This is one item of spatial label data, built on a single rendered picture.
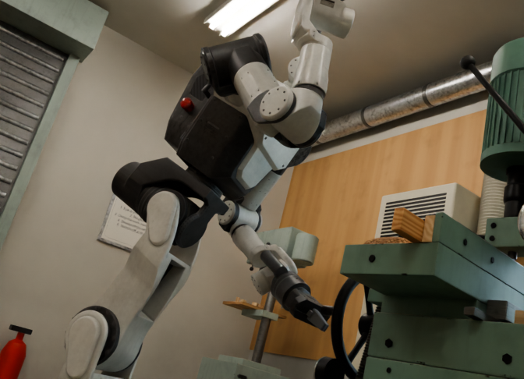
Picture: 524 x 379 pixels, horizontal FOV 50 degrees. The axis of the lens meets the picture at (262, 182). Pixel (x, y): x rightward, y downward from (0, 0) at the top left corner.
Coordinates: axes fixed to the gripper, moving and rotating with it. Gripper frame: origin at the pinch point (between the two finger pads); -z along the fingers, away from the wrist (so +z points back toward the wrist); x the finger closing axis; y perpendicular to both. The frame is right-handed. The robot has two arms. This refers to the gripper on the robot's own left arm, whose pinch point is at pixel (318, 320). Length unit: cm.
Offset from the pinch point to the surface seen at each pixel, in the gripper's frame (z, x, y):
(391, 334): -27.8, 11.4, 11.9
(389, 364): -31.2, 11.2, 7.5
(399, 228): -31, 31, 30
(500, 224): -21.8, -5.8, 43.1
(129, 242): 246, -71, -80
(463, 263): -35.0, 16.2, 31.2
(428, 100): 165, -147, 108
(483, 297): -36.9, 8.0, 28.2
